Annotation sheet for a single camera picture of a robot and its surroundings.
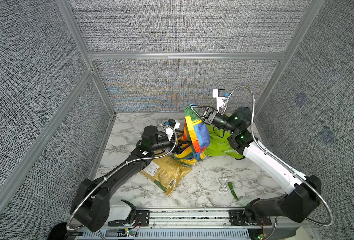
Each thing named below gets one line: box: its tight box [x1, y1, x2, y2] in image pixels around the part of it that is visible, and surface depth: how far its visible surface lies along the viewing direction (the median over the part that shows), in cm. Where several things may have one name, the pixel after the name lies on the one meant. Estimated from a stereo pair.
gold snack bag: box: [141, 155, 192, 197], surface depth 84 cm
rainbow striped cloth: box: [174, 104, 211, 166], surface depth 63 cm
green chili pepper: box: [228, 181, 239, 201], surface depth 84 cm
